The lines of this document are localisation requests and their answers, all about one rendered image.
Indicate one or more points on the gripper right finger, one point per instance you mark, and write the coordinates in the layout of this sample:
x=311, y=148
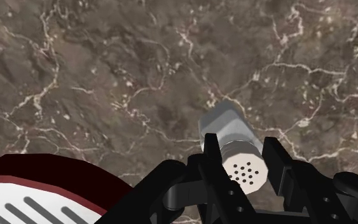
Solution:
x=302, y=186

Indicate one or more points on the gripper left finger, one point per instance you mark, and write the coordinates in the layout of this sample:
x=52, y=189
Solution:
x=216, y=189

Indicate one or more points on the white salt shaker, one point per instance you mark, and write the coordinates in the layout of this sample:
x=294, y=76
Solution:
x=231, y=136

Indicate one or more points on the white plate with red rim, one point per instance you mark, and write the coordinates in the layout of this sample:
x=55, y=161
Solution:
x=26, y=198

